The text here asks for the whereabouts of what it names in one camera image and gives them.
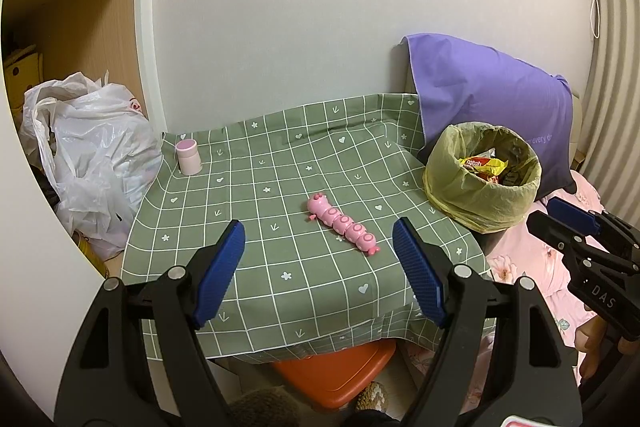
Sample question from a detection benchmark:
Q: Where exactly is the yellow box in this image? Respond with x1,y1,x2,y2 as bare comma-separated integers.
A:
2,44,46,122

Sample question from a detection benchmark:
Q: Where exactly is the brown fuzzy slipper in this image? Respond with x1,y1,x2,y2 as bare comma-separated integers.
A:
227,384,308,427

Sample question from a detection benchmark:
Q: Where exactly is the wooden shelf unit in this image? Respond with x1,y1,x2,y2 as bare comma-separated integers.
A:
0,0,166,278

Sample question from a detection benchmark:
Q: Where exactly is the purple pillow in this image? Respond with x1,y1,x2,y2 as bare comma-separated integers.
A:
402,33,576,198

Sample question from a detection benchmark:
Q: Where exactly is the pink caterpillar toy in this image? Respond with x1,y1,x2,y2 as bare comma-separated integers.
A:
306,192,382,257

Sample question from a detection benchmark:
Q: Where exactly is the brown plastic bag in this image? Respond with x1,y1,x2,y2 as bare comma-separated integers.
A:
492,139,532,188

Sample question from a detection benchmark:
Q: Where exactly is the white plastic bag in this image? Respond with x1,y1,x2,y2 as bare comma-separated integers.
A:
20,71,165,260

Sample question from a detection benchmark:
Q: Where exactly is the pink floral blanket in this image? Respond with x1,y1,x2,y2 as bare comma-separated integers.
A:
400,169,640,418

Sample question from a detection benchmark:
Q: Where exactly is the yellow printed packet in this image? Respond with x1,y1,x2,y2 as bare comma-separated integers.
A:
75,232,108,278

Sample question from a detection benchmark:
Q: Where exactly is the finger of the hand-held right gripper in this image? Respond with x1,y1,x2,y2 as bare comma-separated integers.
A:
546,197,640,253
526,211,640,279

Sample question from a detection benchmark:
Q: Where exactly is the yellow trash bag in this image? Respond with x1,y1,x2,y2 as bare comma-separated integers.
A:
422,122,542,233

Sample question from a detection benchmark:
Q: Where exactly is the person's right hand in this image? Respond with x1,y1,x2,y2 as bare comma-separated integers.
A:
575,317,640,380

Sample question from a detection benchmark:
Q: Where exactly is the beige striped curtain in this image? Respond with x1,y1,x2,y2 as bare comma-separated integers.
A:
570,0,640,228

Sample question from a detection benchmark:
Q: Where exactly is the beige patterned slipper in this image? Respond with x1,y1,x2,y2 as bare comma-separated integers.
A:
354,381,393,415

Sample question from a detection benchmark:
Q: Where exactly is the green checked tablecloth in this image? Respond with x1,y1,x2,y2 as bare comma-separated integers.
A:
120,93,488,365

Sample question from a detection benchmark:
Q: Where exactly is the yellow red snack packet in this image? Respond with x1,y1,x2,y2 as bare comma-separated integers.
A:
457,156,508,180

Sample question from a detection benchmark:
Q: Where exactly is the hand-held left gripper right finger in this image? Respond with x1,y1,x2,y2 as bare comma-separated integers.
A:
392,217,586,427

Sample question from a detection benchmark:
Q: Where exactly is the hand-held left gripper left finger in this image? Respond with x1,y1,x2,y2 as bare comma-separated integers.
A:
52,219,247,427

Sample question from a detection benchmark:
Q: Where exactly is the small pink jar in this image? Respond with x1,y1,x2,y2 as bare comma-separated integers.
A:
175,138,202,176

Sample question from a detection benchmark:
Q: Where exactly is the orange plastic stool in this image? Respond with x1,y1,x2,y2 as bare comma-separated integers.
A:
272,339,398,410

